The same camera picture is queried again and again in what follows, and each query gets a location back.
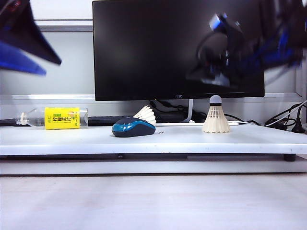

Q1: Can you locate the black AOC monitor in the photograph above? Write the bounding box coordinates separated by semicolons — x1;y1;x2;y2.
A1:
92;0;266;102

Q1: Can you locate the white raised desk board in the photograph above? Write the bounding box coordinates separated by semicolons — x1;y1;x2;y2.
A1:
0;124;307;156

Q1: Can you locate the black power adapter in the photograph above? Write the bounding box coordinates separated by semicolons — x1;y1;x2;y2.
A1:
155;112;188;123

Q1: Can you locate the white base slab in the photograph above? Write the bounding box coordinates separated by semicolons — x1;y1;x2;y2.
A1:
0;159;307;175

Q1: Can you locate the black monitor cable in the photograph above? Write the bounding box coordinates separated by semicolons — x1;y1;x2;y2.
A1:
149;100;185;113

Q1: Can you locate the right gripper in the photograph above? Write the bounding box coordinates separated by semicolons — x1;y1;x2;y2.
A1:
225;19;304;71

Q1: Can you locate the blue and black mouse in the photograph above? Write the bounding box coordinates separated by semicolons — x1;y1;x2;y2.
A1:
111;115;156;138

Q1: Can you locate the silver monitor stand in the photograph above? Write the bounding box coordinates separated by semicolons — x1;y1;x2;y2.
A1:
153;98;240;127

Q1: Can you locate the long black cable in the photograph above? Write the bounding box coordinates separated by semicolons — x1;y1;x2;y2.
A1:
225;114;261;126

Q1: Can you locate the clear bottle yellow label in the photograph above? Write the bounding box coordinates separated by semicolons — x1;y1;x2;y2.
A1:
15;107;89;130

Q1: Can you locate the black power plug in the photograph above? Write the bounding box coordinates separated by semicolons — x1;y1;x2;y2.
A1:
291;105;307;134

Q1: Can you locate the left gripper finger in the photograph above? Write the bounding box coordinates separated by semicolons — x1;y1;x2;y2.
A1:
0;40;47;77
0;0;62;66

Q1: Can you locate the white feather shuttlecock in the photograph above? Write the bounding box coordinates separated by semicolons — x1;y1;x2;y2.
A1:
132;105;157;125
202;95;231;134

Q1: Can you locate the white USB cable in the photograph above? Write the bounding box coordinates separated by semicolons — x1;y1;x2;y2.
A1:
236;100;307;127

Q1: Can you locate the aluminium partition rail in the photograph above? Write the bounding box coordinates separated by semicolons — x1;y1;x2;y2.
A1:
35;19;94;32
0;94;303;105

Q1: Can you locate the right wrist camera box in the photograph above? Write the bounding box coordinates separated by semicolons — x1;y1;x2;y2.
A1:
209;12;228;32

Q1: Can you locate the black keyboard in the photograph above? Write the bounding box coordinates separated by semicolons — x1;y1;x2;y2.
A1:
0;116;125;127

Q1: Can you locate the aluminium partition post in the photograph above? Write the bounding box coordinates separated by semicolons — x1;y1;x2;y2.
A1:
295;64;307;97

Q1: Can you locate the looped black cable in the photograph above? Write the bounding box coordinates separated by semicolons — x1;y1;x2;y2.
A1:
265;102;307;131

